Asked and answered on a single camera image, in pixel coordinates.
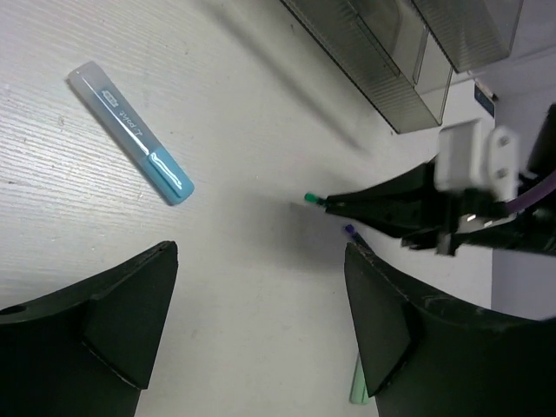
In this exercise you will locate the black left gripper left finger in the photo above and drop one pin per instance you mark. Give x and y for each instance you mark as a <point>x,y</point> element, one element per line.
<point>88,349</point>

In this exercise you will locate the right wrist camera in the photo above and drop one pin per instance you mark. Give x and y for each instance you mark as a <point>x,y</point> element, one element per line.
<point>471,155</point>

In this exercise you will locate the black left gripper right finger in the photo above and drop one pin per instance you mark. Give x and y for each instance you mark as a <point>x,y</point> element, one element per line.
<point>425,352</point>

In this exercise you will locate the clear plastic drawer organizer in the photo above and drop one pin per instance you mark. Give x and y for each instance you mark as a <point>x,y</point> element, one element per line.
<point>401,55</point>

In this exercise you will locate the green pen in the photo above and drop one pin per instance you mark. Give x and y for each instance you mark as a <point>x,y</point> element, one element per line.
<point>316,200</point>

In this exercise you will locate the blue highlighter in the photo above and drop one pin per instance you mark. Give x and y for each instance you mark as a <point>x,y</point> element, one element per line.
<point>130,132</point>

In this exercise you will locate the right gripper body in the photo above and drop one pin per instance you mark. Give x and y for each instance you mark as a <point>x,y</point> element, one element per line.
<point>526,223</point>

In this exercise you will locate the green highlighter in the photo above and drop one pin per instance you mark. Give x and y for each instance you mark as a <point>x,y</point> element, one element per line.
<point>358,391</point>

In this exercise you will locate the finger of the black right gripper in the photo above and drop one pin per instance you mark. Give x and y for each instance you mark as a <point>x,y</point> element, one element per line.
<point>406,204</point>

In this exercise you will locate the blue pen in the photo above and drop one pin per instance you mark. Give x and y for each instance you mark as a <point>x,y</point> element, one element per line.
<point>355,236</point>

